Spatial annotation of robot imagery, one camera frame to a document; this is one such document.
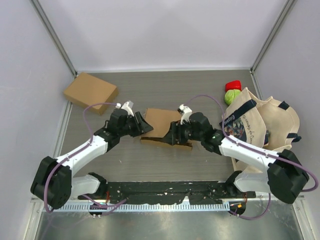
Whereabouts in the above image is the green toy cabbage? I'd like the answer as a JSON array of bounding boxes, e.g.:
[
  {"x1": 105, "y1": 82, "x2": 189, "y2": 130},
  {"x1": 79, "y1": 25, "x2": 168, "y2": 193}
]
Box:
[{"x1": 224, "y1": 89, "x2": 241, "y2": 106}]

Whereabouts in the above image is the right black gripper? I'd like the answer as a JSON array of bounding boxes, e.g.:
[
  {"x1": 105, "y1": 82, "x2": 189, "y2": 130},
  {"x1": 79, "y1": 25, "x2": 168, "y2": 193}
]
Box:
[{"x1": 162, "y1": 117, "x2": 204, "y2": 145}]

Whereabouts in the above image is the beige tote bag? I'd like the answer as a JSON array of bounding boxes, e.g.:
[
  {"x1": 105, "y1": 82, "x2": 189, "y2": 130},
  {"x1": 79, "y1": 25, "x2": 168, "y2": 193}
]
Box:
[{"x1": 219, "y1": 86, "x2": 302, "y2": 177}]

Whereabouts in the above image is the white slotted cable duct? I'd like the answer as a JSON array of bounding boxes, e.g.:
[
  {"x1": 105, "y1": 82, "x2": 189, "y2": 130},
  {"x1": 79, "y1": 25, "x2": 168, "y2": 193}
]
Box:
[{"x1": 55, "y1": 201, "x2": 230, "y2": 213}]

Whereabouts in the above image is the red toy pepper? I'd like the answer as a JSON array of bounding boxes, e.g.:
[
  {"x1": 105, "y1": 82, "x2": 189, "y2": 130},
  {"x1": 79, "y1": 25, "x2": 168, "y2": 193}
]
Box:
[{"x1": 225, "y1": 80, "x2": 242, "y2": 92}]

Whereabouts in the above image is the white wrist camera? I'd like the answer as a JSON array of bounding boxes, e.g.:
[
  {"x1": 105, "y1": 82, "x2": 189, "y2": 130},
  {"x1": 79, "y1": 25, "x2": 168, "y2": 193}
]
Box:
[
  {"x1": 115, "y1": 100, "x2": 134, "y2": 116},
  {"x1": 177, "y1": 104, "x2": 193, "y2": 125}
]

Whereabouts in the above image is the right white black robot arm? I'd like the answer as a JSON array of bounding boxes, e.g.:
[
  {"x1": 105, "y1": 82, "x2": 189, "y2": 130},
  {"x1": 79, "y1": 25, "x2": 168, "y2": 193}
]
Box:
[{"x1": 164, "y1": 112, "x2": 310, "y2": 204}]

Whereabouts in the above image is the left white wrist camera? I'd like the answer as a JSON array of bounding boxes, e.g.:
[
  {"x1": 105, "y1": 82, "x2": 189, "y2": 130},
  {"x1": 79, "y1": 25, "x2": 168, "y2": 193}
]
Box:
[{"x1": 115, "y1": 100, "x2": 134, "y2": 116}]

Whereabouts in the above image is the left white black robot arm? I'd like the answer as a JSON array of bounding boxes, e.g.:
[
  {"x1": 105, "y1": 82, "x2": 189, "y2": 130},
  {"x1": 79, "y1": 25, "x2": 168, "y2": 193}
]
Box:
[{"x1": 30, "y1": 109, "x2": 154, "y2": 213}]

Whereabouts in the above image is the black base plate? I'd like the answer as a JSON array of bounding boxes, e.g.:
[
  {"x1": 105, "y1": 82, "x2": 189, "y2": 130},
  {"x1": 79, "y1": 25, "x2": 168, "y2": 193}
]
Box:
[{"x1": 87, "y1": 181, "x2": 256, "y2": 205}]

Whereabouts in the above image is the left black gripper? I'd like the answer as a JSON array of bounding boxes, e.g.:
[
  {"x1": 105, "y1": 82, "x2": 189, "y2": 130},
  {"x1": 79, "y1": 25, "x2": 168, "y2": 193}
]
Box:
[{"x1": 118, "y1": 112, "x2": 153, "y2": 138}]

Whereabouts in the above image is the brown cardboard box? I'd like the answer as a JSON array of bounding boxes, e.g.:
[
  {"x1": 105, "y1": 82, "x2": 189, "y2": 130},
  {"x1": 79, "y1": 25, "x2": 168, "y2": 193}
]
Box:
[
  {"x1": 63, "y1": 72, "x2": 119, "y2": 116},
  {"x1": 140, "y1": 108, "x2": 193, "y2": 151}
]

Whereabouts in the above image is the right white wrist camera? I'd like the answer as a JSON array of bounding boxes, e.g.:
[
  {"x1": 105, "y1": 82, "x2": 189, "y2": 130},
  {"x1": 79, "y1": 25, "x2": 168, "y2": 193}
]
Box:
[{"x1": 177, "y1": 104, "x2": 193, "y2": 125}]

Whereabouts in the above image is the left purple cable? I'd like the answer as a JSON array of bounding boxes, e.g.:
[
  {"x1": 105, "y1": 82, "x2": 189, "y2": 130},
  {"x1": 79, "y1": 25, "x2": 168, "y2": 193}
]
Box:
[{"x1": 43, "y1": 102, "x2": 127, "y2": 217}]

